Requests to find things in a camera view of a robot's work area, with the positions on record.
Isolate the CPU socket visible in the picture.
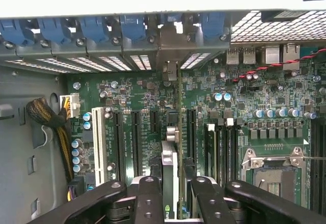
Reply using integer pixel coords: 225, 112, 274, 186
240, 146, 311, 207

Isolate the white expansion slot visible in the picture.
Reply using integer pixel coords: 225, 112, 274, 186
91, 106, 108, 187

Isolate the long black expansion slot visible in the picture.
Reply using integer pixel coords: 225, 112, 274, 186
113, 108, 125, 182
187, 107, 199, 177
131, 109, 143, 179

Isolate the black RAM stick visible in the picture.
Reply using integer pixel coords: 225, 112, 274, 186
205, 123, 218, 182

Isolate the open black PC case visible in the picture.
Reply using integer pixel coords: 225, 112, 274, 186
0, 7, 326, 224

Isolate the short black expansion slot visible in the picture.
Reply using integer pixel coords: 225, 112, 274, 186
150, 110, 160, 135

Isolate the green motherboard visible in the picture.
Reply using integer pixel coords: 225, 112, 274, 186
66, 44, 326, 209

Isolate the sleeved cable with white connector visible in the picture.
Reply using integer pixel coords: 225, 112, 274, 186
25, 94, 82, 184

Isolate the red black twisted wire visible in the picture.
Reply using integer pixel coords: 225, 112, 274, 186
232, 47, 326, 83

